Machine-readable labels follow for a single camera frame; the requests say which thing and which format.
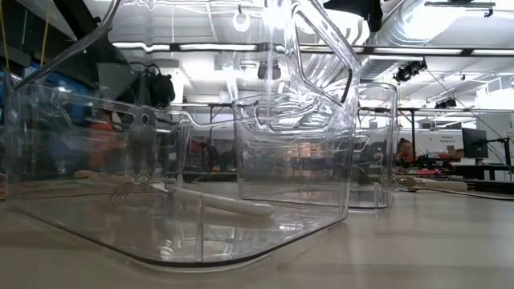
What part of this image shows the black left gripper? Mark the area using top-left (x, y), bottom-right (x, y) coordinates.
top-left (138, 63), bottom-right (177, 108)

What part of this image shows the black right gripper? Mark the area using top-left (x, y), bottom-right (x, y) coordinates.
top-left (323, 0), bottom-right (383, 33)

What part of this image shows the white-handled fork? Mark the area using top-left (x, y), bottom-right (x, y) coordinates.
top-left (108, 181), bottom-right (277, 218)

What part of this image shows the peach-handled fork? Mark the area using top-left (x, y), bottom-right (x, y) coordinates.
top-left (417, 178), bottom-right (470, 193)

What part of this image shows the person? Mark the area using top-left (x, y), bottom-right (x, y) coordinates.
top-left (86, 114), bottom-right (120, 172)
top-left (396, 138), bottom-right (415, 164)

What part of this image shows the blue panel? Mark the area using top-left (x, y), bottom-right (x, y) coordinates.
top-left (22, 63), bottom-right (88, 97)

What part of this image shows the clear plastic bin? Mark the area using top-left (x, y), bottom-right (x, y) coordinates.
top-left (3, 0), bottom-right (362, 269)
top-left (0, 70), bottom-right (177, 201)
top-left (232, 82), bottom-right (399, 210)

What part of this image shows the black computer monitor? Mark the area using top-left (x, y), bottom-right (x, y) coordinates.
top-left (461, 127), bottom-right (489, 159)

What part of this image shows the black background table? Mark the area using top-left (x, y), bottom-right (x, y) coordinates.
top-left (453, 163), bottom-right (514, 182)

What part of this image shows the white hanging ring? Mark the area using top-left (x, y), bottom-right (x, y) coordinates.
top-left (231, 10), bottom-right (251, 33)

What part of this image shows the black ceiling camera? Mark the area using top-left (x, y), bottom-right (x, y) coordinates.
top-left (257, 62), bottom-right (282, 80)

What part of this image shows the yellow hanging strap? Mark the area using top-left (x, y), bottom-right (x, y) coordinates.
top-left (39, 0), bottom-right (52, 69)
top-left (0, 0), bottom-right (10, 75)

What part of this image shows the black aluminium table frame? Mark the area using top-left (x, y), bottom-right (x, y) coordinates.
top-left (465, 178), bottom-right (514, 194)

